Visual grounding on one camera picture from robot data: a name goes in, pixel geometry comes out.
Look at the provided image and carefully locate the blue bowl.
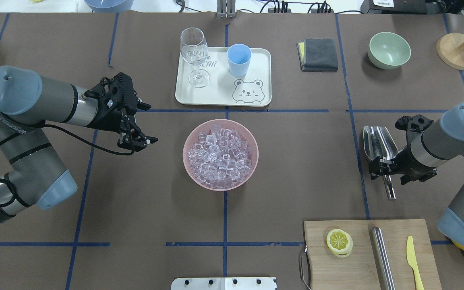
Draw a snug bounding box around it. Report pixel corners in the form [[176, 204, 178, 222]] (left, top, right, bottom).
[[84, 0, 134, 13]]

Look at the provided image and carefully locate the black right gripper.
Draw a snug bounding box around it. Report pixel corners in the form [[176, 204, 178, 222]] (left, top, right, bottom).
[[369, 114, 437, 185]]

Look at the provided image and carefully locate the steel ice scoop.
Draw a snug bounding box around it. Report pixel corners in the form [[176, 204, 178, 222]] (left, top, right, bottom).
[[363, 126, 399, 201]]

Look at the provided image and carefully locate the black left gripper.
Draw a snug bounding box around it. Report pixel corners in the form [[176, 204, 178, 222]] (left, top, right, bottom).
[[84, 72, 158, 153]]

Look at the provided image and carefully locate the steel muddler black tip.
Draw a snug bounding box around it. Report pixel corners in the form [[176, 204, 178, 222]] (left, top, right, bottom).
[[370, 226, 396, 290]]

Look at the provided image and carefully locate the wooden cutting board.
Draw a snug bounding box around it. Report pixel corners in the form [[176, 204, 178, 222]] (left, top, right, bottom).
[[303, 219, 442, 290]]

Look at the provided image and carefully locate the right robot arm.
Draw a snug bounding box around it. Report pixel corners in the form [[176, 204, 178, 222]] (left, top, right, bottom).
[[369, 102, 464, 248]]

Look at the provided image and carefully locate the lemon slice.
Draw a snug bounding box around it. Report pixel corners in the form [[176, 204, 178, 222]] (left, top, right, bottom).
[[326, 229, 354, 258]]

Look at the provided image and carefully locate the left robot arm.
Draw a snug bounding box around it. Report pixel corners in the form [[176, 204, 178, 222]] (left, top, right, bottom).
[[0, 66, 158, 224]]

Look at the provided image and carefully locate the cream bear serving tray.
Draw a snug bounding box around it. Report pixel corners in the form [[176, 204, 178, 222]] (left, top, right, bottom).
[[175, 47, 272, 107]]

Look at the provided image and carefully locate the pink bowl of ice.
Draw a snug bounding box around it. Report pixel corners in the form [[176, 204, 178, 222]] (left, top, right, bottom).
[[182, 119, 259, 191]]

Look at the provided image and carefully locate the green ceramic bowl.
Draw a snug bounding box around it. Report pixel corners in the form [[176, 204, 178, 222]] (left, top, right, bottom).
[[368, 32, 411, 70]]

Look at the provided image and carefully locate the yellow plastic knife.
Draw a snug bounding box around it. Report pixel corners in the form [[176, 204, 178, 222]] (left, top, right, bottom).
[[406, 235, 424, 290]]

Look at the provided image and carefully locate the wooden stand with pole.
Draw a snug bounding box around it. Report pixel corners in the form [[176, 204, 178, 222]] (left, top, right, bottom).
[[436, 0, 464, 70]]

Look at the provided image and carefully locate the grey yellow sponge cloth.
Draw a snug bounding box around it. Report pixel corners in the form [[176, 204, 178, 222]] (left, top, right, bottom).
[[298, 38, 338, 72]]

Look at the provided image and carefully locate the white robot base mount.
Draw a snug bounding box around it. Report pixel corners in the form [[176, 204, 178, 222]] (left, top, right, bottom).
[[171, 277, 278, 290]]

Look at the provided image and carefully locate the clear wine glass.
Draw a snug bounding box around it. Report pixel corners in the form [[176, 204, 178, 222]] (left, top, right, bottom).
[[179, 27, 210, 88]]

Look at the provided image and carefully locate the yellow lemon back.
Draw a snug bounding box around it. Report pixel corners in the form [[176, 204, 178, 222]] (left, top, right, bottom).
[[452, 240, 464, 251]]

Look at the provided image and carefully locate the blue plastic cup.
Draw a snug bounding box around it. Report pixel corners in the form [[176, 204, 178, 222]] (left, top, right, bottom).
[[227, 43, 252, 77]]

